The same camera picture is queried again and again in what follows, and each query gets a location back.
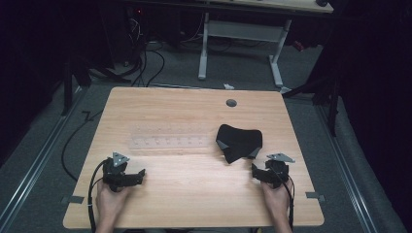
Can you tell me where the person's right hand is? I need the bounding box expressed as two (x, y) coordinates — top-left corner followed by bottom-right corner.
(259, 180), (292, 223)

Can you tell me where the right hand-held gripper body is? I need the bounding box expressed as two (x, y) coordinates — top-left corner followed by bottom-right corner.
(260, 152), (296, 189)

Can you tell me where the black floor cable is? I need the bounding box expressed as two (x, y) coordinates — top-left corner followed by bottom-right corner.
(60, 110), (105, 183)

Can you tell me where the clear plastic strip with holes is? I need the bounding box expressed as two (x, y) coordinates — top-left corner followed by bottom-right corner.
(128, 123), (212, 150)

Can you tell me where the bundle of black cables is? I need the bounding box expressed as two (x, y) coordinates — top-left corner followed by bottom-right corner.
(90, 13), (166, 88)

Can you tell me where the metal floor rail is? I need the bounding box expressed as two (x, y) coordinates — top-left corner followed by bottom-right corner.
(0, 86), (86, 233)
(316, 104), (381, 233)

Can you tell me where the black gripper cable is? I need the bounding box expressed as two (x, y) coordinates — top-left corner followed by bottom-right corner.
(86, 158), (109, 233)
(270, 166), (296, 231)

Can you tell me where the black metal stand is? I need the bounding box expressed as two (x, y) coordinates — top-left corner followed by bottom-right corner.
(282, 72), (342, 138)
(59, 57), (93, 117)

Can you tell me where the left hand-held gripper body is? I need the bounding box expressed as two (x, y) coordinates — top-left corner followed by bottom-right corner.
(102, 151), (140, 193)

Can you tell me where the desk with white metal legs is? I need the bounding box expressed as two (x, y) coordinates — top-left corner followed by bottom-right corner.
(181, 0), (334, 94)

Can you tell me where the black cloth with grey tabs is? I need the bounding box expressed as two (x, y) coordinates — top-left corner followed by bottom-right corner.
(215, 123), (263, 165)

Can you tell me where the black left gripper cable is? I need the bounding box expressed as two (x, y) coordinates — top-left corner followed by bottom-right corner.
(86, 158), (109, 233)

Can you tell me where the grey tape piece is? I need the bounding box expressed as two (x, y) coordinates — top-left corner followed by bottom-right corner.
(305, 191), (326, 204)
(60, 195), (86, 206)

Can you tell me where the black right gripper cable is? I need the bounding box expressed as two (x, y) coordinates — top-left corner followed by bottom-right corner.
(270, 166), (296, 231)

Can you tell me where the person's left hand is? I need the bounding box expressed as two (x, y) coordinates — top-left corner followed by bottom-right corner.
(95, 180), (131, 225)

